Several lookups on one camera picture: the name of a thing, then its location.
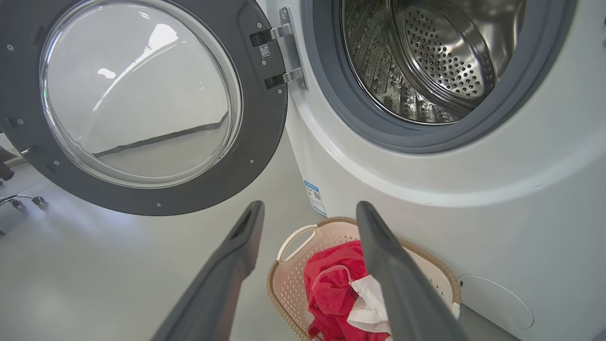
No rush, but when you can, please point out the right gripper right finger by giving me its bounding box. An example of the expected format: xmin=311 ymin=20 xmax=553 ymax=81
xmin=356 ymin=201 xmax=469 ymax=341

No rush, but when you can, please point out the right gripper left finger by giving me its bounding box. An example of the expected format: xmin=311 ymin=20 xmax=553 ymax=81
xmin=151 ymin=200 xmax=265 ymax=341

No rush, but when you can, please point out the red and white clothing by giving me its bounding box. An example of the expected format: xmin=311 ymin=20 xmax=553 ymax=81
xmin=303 ymin=241 xmax=393 ymax=341

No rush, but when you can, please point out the round black glass washer door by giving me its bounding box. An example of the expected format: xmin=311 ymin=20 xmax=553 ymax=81
xmin=0 ymin=0 xmax=288 ymax=216

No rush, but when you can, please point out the cream laundry basket brown rim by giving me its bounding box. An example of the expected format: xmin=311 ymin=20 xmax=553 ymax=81
xmin=267 ymin=217 xmax=462 ymax=341

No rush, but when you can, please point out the white front-load washing machine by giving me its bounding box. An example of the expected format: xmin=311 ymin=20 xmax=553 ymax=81
xmin=258 ymin=0 xmax=606 ymax=341

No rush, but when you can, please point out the grey rubber door gasket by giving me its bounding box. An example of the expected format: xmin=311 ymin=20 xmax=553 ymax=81
xmin=302 ymin=0 xmax=576 ymax=154

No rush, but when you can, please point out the perforated steel washer drum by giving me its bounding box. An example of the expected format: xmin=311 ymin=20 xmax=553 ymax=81
xmin=341 ymin=0 xmax=526 ymax=125

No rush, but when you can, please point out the metal door hinge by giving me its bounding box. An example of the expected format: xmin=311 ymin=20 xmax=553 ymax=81
xmin=250 ymin=7 xmax=308 ymax=90

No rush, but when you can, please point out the round white filter cover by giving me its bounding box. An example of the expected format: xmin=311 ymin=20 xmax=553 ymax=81
xmin=458 ymin=275 xmax=535 ymax=331

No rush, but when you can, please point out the blue white energy label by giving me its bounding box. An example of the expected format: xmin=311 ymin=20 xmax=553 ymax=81
xmin=303 ymin=180 xmax=327 ymax=217

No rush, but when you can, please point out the office chair base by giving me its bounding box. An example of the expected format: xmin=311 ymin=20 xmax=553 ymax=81
xmin=0 ymin=146 xmax=45 ymax=237

